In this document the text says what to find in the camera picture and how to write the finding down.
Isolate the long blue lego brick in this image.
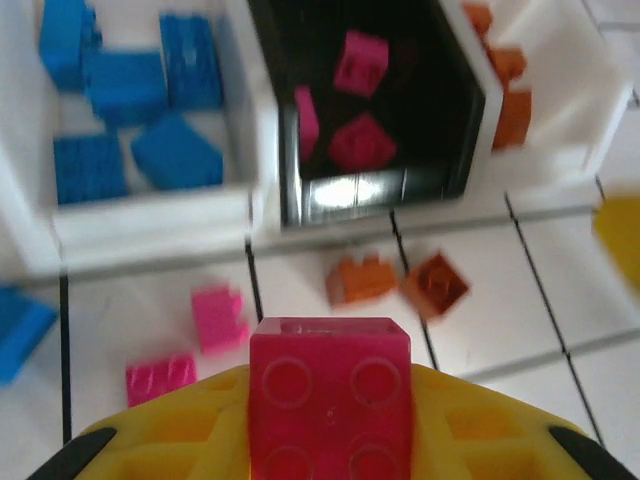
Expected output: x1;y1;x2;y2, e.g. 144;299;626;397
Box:
158;13;225;111

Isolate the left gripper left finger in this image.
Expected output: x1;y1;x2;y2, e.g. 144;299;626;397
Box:
27;363;250;480

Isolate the orange lego brick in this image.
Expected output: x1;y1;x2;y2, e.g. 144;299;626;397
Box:
491;89;534;151
325;253;400;306
399;251;472;321
487;47;529;91

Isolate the white plastic container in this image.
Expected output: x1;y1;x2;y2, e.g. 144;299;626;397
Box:
0;0;266;276
439;0;636;201

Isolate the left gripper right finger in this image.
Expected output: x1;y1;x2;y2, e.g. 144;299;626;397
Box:
412;363;634;480

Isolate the black plastic container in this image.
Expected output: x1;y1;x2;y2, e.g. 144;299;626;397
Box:
247;0;489;231

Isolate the pink lego brick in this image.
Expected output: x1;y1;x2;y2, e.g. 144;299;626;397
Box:
190;284;251;355
248;317;414;480
124;352;199;409
332;29;391;99
328;112;399;171
293;85;321;162

